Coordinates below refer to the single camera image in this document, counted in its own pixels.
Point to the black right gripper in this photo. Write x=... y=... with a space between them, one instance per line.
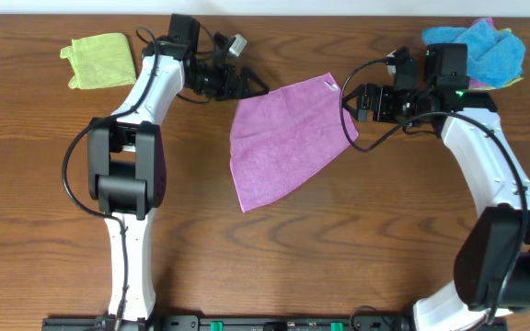
x=367 y=91

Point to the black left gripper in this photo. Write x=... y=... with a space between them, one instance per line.
x=231 y=82

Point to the purple microfiber cloth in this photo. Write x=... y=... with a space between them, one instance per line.
x=280 y=140

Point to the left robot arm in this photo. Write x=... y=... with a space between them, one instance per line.
x=127 y=172

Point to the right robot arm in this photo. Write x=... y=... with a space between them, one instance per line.
x=492 y=269

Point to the pink cloth in pile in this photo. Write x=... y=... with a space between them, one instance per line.
x=474 y=83

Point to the blue cloth on pile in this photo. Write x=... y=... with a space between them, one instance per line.
x=479 y=40

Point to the folded green cloth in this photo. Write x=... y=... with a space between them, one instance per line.
x=100 y=61

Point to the green cloth under pile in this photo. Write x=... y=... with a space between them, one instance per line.
x=506 y=59

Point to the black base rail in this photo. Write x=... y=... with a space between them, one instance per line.
x=364 y=322

